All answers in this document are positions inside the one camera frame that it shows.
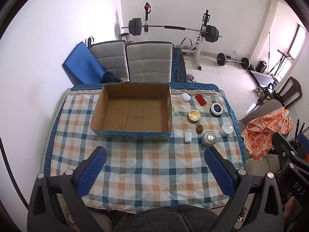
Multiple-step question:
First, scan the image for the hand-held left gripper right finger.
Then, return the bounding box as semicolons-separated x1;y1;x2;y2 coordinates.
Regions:
205;146;286;232

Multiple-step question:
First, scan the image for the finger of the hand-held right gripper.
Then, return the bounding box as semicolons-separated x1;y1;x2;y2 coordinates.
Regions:
272;133;305;168

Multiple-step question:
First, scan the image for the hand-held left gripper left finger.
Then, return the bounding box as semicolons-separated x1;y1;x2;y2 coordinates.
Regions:
27;146;107;232

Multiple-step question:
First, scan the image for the cardboard box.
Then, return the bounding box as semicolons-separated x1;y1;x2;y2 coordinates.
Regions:
90;82;175;142

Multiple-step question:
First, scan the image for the red rectangular case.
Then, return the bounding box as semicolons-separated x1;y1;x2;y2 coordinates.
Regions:
194;94;207;106

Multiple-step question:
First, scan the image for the person's right hand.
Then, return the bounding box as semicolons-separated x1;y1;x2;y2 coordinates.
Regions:
284;196;303;225

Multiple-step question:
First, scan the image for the orange floral cloth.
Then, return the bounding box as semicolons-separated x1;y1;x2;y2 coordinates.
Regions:
241;107;293;162

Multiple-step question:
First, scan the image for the silver round tin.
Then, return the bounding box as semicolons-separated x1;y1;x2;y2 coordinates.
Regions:
201;131;217;148

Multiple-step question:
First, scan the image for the beige chair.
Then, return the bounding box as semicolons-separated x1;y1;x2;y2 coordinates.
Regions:
237;99;286;132

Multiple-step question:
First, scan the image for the plaid blue-bordered tablecloth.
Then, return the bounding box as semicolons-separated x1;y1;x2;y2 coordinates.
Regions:
43;82;247;211

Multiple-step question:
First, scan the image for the dark wooden chair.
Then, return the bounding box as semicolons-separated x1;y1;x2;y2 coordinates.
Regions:
266;77;303;110

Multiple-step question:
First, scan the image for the gold round tin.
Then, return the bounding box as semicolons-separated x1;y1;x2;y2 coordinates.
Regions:
187;109;201;124

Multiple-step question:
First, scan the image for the black and white round jar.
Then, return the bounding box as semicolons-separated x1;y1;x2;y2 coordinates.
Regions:
210;102;224;116

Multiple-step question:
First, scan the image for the person's dark fleece clothing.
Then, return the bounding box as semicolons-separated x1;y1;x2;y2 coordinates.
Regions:
113;204;218;232

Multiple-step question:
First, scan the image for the treadmill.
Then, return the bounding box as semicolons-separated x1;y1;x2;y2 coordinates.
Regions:
250;70;277;85

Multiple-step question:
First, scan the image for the black speaker box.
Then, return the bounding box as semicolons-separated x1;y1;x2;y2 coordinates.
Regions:
256;61;268;73

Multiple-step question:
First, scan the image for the black exercise stand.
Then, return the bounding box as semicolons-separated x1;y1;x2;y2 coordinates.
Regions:
267;30;294;78

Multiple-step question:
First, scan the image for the navy blue cloth bundle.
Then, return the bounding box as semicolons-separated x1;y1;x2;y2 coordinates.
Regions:
100;71;123;83

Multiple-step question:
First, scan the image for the blue foam mat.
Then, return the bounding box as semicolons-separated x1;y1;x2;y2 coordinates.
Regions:
62;42;109;84

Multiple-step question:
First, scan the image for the window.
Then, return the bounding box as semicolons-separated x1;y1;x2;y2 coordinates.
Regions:
287;24;307;61

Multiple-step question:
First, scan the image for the short barbell with black plates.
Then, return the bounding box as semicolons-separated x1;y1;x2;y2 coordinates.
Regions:
216;52;250;68

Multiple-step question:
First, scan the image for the black bench pad blue print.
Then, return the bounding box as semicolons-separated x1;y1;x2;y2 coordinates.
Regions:
172;49;188;83

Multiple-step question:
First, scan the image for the white padded chair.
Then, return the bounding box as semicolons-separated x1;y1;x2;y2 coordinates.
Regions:
90;41;129;83
126;42;174;83

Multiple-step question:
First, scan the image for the white weight rack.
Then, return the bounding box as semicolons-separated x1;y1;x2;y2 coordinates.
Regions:
142;2;211;71

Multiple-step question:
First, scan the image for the long barbell with black plates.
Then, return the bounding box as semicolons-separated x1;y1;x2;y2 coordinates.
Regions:
121;17;223;44

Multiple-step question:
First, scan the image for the grey exercise frame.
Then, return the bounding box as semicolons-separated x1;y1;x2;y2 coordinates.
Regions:
177;37;194;52

